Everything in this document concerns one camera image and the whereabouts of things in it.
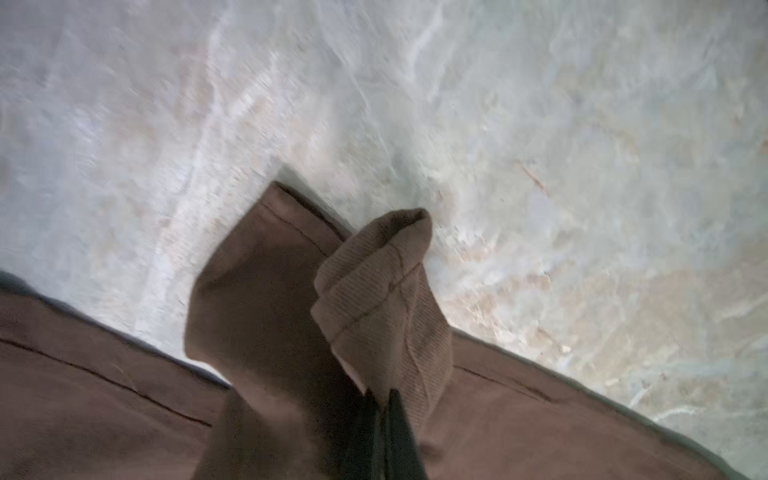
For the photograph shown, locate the brown trousers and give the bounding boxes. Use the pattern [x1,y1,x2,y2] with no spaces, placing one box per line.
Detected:
[1,182,729,479]

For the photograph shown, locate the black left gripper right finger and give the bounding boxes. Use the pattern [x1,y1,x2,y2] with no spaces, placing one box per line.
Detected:
[383,389,428,480]

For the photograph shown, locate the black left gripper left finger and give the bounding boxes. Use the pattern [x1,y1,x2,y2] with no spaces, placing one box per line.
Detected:
[338,390,384,480]

